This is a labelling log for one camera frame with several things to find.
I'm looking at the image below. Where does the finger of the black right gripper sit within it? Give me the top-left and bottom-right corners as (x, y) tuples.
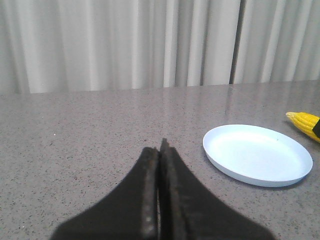
(312, 116), (320, 140)

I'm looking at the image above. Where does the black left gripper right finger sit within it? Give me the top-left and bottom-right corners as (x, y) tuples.
(158, 139), (274, 240)

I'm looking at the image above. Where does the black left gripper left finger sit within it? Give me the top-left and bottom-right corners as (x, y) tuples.
(51, 147), (159, 240)

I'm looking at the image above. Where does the yellow corn cob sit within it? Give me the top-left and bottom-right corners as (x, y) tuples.
(286, 112), (320, 143)

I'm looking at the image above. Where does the light blue round plate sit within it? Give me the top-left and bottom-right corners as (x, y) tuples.
(202, 124), (313, 188)

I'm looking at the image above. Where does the white pleated curtain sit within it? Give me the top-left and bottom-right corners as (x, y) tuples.
(0, 0), (320, 94)

